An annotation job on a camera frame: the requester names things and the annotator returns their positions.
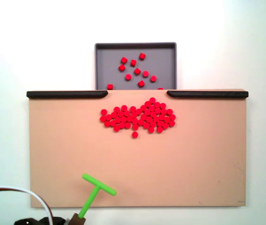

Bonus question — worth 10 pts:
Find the white red black cable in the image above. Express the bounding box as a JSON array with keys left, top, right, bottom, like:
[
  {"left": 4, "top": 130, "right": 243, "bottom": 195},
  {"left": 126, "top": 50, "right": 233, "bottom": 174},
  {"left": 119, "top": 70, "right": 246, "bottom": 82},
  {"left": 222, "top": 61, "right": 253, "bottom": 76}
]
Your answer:
[{"left": 0, "top": 186, "right": 54, "bottom": 225}]

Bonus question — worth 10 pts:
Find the grey container tray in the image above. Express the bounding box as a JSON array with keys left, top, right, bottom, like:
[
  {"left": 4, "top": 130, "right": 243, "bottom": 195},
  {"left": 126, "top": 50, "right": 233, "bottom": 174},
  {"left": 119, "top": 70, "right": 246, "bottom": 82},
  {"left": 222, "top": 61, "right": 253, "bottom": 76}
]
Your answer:
[{"left": 94, "top": 42, "right": 177, "bottom": 90}]

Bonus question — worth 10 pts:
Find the beige rectangular board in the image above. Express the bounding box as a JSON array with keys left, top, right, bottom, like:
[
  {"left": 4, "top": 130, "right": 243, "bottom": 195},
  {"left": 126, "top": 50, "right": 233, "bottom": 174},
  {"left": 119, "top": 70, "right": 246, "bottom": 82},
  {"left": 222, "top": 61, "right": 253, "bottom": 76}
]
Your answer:
[{"left": 29, "top": 88, "right": 248, "bottom": 208}]

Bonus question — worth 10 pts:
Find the green T-shaped pusher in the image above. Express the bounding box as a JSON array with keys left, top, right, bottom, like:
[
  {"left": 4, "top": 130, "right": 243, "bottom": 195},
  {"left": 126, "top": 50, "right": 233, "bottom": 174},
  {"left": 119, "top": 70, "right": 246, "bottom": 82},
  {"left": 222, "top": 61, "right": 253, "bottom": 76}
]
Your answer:
[{"left": 78, "top": 173, "right": 117, "bottom": 218}]

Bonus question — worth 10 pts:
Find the brown pusher holder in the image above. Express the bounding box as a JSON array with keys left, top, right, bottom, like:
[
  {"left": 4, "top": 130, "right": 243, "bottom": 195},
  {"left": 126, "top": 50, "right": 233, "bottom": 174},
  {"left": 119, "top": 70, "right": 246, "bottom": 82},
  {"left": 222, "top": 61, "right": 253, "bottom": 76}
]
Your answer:
[{"left": 70, "top": 212, "right": 87, "bottom": 225}]

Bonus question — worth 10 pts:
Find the black edge rail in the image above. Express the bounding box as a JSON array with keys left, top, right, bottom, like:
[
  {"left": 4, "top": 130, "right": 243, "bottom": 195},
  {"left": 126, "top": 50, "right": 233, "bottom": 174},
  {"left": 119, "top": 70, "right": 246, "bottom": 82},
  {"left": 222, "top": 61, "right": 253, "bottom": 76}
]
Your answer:
[
  {"left": 26, "top": 90, "right": 109, "bottom": 99},
  {"left": 166, "top": 90, "right": 249, "bottom": 99}
]

